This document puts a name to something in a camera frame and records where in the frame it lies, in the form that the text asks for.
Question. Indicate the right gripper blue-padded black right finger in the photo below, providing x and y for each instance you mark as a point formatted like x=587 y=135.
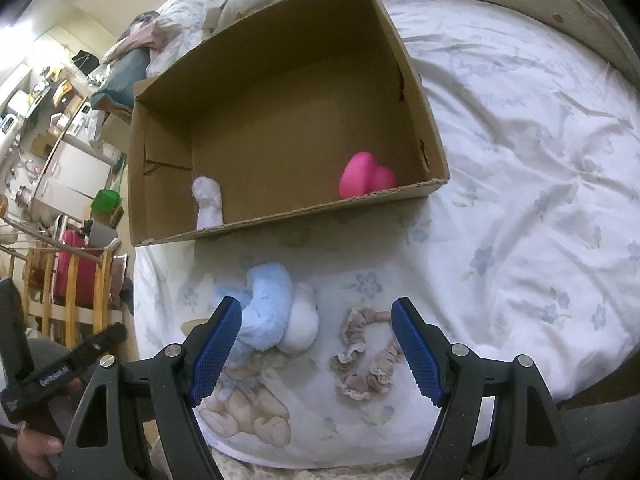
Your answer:
x=526 y=440

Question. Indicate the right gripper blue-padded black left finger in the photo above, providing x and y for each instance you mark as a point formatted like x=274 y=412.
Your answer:
x=106 y=439

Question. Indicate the beige lace scrunchie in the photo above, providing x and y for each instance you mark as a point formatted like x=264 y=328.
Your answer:
x=360 y=372

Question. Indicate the light blue fluffy scrunchie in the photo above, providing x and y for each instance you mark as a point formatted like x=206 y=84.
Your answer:
x=266 y=302

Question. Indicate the white sock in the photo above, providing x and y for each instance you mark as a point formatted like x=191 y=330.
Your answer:
x=207 y=194

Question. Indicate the pink rubber duck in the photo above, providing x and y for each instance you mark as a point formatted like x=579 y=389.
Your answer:
x=363 y=175

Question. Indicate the person's left hand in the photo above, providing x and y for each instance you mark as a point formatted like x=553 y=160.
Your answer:
x=35 y=448

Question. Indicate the pink bag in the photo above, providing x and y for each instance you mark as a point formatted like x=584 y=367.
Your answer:
x=85 y=273

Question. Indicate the white floral bed sheet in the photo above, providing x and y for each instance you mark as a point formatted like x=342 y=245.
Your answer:
x=531 y=247

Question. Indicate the green plastic container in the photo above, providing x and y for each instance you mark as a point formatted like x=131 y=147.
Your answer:
x=106 y=201

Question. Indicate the white cabinet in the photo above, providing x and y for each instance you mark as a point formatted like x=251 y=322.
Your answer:
x=68 y=182

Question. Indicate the teal pillow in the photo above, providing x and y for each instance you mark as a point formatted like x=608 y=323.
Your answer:
x=117 y=92

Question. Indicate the brown cardboard box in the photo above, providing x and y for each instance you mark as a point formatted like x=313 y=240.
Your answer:
x=272 y=108

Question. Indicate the wooden chair frame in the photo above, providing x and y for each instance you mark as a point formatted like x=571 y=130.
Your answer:
x=70 y=289

